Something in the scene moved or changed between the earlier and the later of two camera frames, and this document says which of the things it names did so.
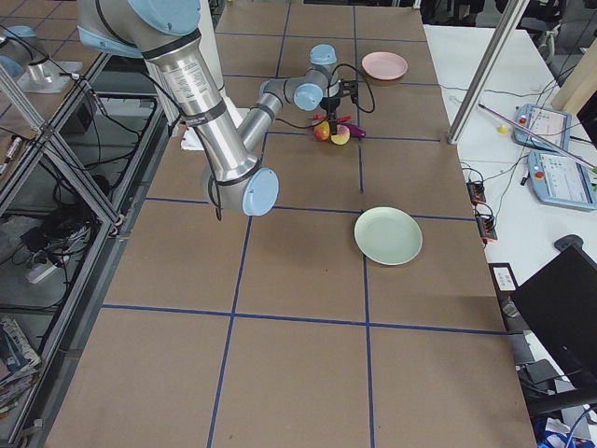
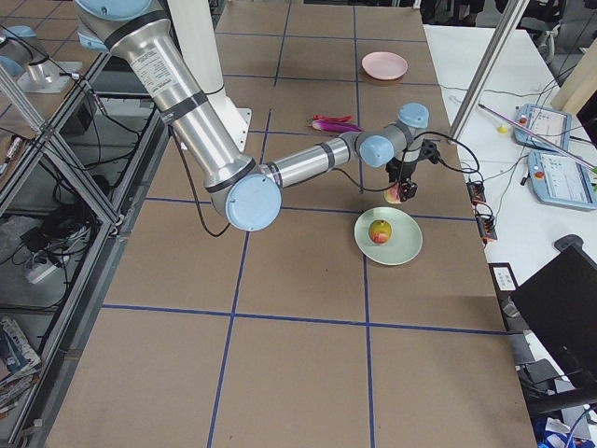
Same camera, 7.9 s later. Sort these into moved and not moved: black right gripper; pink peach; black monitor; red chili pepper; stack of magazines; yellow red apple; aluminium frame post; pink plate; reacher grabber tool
Moved: pink peach; black right gripper; yellow red apple
Not moved: black monitor; pink plate; aluminium frame post; reacher grabber tool; red chili pepper; stack of magazines
